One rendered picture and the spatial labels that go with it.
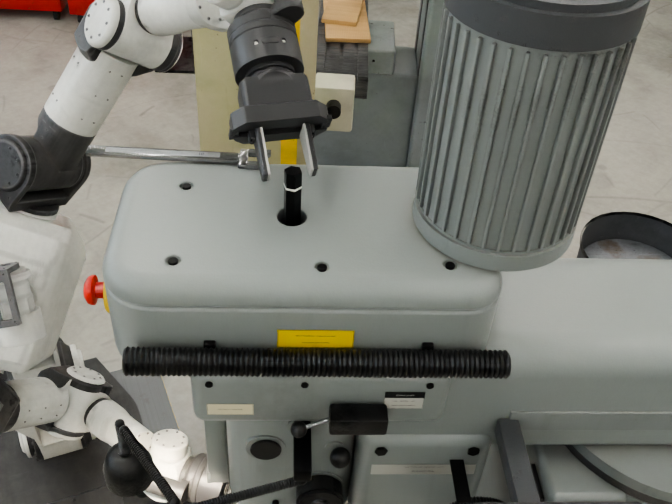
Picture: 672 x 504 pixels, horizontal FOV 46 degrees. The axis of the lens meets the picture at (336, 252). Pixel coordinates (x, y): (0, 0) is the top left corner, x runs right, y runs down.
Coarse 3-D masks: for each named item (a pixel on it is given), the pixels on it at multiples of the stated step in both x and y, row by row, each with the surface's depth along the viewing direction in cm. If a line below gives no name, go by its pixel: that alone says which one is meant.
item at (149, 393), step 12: (120, 372) 267; (132, 384) 264; (144, 384) 264; (156, 384) 264; (132, 396) 260; (144, 396) 260; (156, 396) 260; (144, 408) 256; (156, 408) 257; (168, 408) 257; (144, 420) 253; (156, 420) 253; (168, 420) 253
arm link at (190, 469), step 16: (160, 432) 143; (176, 432) 144; (160, 448) 139; (176, 448) 139; (160, 464) 140; (176, 464) 139; (192, 464) 139; (176, 480) 138; (192, 480) 138; (160, 496) 138; (192, 496) 138
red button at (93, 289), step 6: (90, 276) 103; (96, 276) 104; (90, 282) 102; (96, 282) 103; (102, 282) 103; (84, 288) 102; (90, 288) 102; (96, 288) 102; (102, 288) 103; (84, 294) 102; (90, 294) 102; (96, 294) 103; (102, 294) 103; (90, 300) 102; (96, 300) 104
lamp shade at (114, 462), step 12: (108, 456) 114; (120, 456) 113; (132, 456) 113; (108, 468) 113; (120, 468) 112; (132, 468) 113; (144, 468) 114; (108, 480) 114; (120, 480) 113; (132, 480) 113; (144, 480) 114; (120, 492) 114; (132, 492) 114
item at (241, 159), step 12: (96, 156) 104; (108, 156) 104; (120, 156) 104; (132, 156) 104; (144, 156) 104; (156, 156) 104; (168, 156) 104; (180, 156) 104; (192, 156) 104; (204, 156) 104; (216, 156) 104; (228, 156) 105; (240, 156) 105; (252, 156) 106; (240, 168) 104; (252, 168) 104
